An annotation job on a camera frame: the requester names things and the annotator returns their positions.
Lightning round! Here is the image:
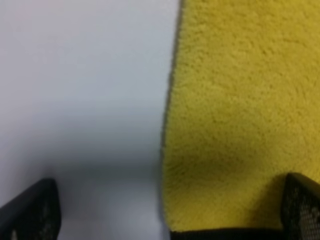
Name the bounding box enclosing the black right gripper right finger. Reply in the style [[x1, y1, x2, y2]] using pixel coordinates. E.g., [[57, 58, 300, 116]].
[[280, 172, 320, 240]]

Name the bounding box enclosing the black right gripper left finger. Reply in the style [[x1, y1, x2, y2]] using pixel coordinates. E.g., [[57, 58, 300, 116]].
[[0, 178, 62, 240]]

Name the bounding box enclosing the yellow towel with black trim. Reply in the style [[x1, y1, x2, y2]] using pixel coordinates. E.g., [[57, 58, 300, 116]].
[[162, 0, 320, 240]]

